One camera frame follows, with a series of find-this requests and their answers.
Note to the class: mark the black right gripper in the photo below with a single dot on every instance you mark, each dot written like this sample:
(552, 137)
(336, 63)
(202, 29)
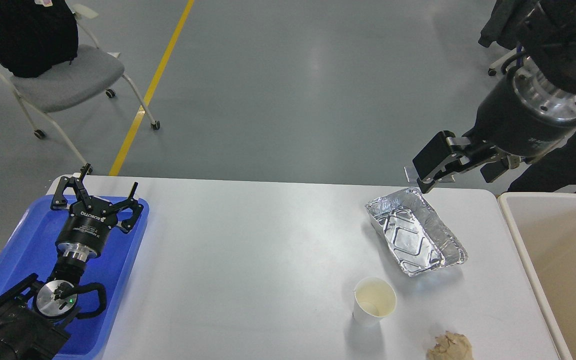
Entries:
(524, 115)

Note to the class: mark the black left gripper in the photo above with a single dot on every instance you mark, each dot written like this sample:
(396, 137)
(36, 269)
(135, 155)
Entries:
(87, 225)

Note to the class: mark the white paper cup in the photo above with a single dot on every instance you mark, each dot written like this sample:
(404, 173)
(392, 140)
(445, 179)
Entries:
(374, 300)

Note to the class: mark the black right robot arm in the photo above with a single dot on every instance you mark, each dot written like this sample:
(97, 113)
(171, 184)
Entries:
(546, 38)

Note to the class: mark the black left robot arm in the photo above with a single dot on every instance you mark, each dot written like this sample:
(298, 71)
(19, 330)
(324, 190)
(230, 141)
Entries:
(35, 313)

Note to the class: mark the left metal floor plate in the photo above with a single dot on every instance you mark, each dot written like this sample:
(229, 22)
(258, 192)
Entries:
(411, 174)

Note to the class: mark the blue plastic tray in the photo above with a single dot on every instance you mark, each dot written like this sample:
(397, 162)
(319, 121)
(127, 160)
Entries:
(31, 249)

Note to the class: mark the aluminium foil tray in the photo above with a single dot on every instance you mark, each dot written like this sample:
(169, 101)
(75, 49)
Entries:
(418, 240)

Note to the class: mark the chair with dark jacket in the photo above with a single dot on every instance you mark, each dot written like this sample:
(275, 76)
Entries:
(500, 60)

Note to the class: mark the beige plastic bin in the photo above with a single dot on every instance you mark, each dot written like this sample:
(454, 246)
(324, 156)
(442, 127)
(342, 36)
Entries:
(543, 228)

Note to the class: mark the grey office chair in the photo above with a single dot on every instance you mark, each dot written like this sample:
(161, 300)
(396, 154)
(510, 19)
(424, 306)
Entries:
(67, 85)

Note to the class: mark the dark grey jacket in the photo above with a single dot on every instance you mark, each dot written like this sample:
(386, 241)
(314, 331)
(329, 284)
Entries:
(498, 29)

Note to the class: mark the black backpack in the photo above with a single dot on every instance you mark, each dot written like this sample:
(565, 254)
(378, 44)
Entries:
(36, 35)

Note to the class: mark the crumpled brown paper ball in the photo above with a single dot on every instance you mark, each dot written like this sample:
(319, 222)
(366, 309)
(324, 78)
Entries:
(451, 346)

